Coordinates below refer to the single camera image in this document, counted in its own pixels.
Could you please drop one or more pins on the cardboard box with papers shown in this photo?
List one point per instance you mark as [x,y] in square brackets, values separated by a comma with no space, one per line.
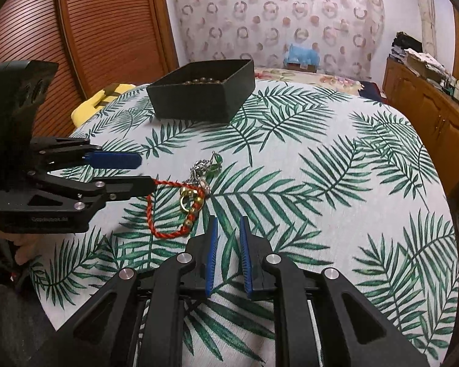
[428,63]

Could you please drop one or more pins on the yellow plush toy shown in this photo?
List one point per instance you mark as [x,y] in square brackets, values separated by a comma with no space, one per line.
[86,109]

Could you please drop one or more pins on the leaf print tablecloth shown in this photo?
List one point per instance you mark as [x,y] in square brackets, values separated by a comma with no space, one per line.
[310,198]

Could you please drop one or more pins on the person's dark clothing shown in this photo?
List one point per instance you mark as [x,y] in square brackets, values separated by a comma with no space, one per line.
[11,321]

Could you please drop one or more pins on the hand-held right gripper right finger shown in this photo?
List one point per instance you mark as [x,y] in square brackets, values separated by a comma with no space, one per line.
[246,260]

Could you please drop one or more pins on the blue plush toy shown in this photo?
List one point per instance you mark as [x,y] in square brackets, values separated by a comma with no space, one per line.
[302,54]

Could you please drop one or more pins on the black square box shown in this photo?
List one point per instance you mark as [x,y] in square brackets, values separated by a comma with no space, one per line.
[199,95]

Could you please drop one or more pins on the wooden louvered wardrobe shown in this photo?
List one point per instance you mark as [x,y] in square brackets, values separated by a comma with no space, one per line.
[111,26]

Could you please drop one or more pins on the floral bed blanket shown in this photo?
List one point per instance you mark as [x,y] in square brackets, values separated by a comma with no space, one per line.
[310,76]

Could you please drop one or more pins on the small cardboard box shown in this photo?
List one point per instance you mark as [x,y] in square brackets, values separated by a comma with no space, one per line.
[303,67]

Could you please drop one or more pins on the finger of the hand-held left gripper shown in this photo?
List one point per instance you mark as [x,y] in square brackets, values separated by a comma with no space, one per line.
[114,159]
[134,186]

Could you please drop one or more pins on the white tied curtain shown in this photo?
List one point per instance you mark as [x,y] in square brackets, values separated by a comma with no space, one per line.
[424,7]

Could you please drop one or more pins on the person's left hand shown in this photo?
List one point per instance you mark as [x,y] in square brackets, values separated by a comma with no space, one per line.
[25,250]

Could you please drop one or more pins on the wooden sideboard cabinet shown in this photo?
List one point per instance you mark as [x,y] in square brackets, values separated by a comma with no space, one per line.
[428,122]

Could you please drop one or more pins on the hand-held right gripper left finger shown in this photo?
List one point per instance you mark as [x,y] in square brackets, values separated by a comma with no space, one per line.
[212,252]

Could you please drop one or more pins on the navy bed sheet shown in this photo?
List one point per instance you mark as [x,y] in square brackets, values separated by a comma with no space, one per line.
[373,91]

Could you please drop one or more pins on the stack of folded clothes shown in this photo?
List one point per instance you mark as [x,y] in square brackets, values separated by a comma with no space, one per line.
[405,46]

